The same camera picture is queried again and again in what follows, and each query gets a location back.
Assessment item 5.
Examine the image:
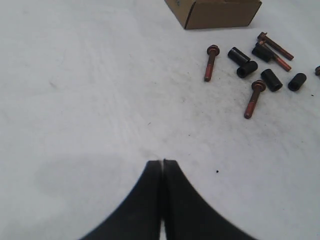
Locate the black cylindrical sleeve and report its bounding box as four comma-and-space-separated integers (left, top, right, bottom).
227, 46, 251, 65
236, 60, 259, 79
260, 69, 284, 93
251, 44, 272, 63
287, 72, 308, 92

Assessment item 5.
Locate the brown cardboard box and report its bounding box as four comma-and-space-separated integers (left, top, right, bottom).
164, 0, 263, 30

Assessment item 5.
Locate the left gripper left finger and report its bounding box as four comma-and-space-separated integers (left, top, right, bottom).
80, 160, 164, 240

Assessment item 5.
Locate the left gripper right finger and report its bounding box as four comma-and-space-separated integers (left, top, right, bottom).
162, 158, 247, 240

